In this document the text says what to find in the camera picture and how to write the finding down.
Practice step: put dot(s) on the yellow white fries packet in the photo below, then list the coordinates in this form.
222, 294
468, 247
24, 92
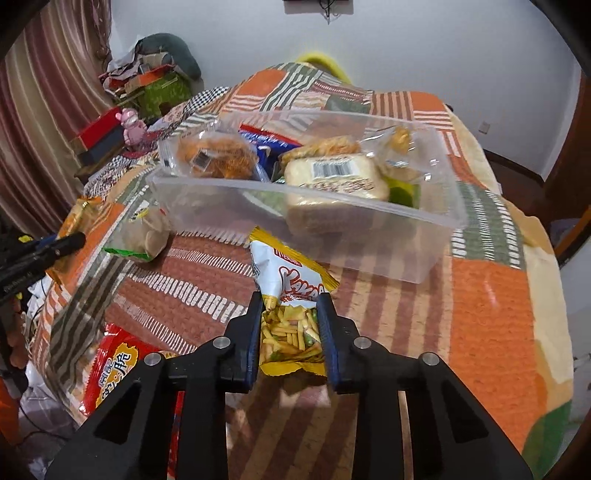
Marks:
281, 272

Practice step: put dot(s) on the white wall socket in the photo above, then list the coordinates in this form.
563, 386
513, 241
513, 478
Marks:
484, 127

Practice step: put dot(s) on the red box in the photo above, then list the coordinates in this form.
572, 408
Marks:
101, 129

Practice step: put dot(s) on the bread loaf packet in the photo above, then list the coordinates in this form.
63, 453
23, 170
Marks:
332, 194

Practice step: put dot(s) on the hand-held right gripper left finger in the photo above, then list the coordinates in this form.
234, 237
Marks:
253, 323

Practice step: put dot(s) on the orange fried snack packet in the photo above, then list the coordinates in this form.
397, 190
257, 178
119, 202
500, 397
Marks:
217, 154

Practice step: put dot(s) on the green-edged round cake packet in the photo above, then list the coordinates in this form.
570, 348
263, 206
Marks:
147, 230

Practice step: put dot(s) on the patchwork blanket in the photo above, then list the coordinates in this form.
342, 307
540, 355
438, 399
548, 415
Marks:
485, 300

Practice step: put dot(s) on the clear plastic container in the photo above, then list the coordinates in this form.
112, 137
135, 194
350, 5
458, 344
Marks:
369, 230

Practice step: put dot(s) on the green bag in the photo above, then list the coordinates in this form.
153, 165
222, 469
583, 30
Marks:
164, 97

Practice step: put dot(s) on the red snack packet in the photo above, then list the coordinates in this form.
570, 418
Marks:
115, 369

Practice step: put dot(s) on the green jelly cup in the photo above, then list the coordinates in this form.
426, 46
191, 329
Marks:
404, 191

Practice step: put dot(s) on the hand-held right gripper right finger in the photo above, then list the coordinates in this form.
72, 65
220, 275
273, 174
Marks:
327, 323

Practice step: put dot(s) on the pink plush toy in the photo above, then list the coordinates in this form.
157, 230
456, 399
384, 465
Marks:
131, 129

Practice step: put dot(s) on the clear yellow pastry packet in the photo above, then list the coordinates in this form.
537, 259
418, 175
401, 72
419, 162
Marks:
401, 147

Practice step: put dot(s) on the grey cushion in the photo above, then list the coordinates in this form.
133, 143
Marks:
173, 48

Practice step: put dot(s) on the blue snack packet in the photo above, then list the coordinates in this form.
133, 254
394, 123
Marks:
270, 143

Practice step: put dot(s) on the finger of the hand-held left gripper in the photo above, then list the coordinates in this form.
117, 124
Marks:
46, 240
69, 242

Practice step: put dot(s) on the striped curtain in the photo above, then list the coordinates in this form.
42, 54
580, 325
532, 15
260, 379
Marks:
46, 92

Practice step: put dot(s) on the yellow chair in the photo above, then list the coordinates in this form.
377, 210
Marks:
323, 60

